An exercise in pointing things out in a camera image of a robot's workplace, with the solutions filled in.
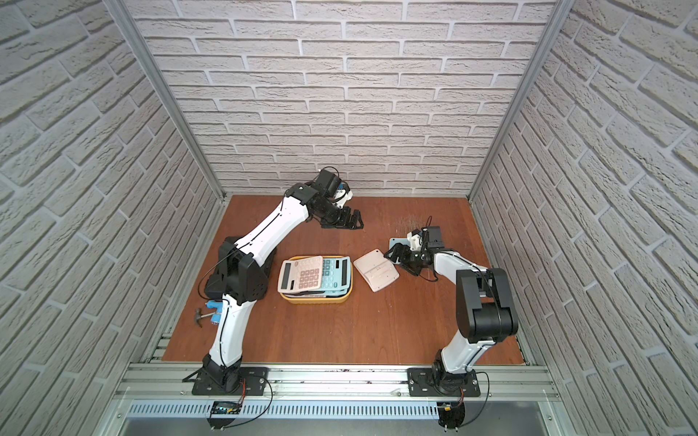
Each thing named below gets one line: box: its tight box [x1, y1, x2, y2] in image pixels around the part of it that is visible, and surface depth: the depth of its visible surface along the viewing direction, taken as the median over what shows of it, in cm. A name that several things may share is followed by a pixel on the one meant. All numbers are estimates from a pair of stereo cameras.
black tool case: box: [204, 237, 278, 306], surface depth 58 cm
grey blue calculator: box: [320, 256, 352, 298], surface depth 87 cm
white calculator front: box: [277, 255, 324, 294], surface depth 87 cm
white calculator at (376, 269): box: [353, 248, 400, 293], surface depth 96 cm
